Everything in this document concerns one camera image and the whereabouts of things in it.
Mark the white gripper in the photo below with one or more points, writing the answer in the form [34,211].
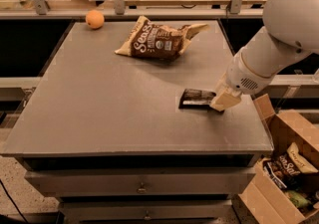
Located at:
[241,75]

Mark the dark rxbar chocolate wrapper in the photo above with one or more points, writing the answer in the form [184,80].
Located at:
[196,99]

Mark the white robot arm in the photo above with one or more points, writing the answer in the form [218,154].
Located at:
[290,33]

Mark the chip bag in box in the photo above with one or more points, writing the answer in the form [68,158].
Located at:
[285,169]

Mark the brown sea salt chip bag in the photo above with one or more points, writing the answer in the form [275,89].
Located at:
[155,41]

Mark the green snack bag in box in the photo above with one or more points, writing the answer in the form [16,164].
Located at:
[298,199]

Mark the cardboard box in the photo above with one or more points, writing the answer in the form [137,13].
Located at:
[267,203]

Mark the lower grey drawer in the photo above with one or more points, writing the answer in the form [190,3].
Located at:
[145,210]

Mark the grey drawer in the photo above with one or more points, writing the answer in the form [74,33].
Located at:
[140,181]
[145,210]

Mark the upper grey drawer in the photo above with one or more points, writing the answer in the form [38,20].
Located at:
[140,181]

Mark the orange fruit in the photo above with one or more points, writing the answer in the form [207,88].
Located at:
[95,19]

